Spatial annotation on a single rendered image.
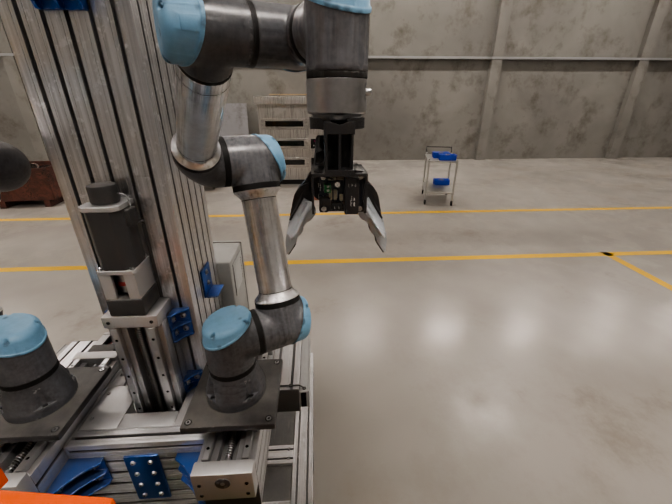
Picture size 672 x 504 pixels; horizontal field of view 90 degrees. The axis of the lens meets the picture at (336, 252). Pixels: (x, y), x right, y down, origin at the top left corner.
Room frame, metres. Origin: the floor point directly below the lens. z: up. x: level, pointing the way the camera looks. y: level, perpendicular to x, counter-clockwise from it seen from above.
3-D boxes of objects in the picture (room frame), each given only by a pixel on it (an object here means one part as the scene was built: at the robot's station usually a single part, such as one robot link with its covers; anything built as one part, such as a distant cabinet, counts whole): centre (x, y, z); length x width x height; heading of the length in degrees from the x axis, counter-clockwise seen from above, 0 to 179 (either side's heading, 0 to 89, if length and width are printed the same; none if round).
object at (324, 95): (0.47, 0.00, 1.74); 0.08 x 0.08 x 0.05
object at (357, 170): (0.46, 0.00, 1.66); 0.09 x 0.08 x 0.12; 3
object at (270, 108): (7.84, 0.96, 0.90); 1.39 x 1.09 x 1.79; 93
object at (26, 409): (0.63, 0.76, 1.09); 0.15 x 0.15 x 0.10
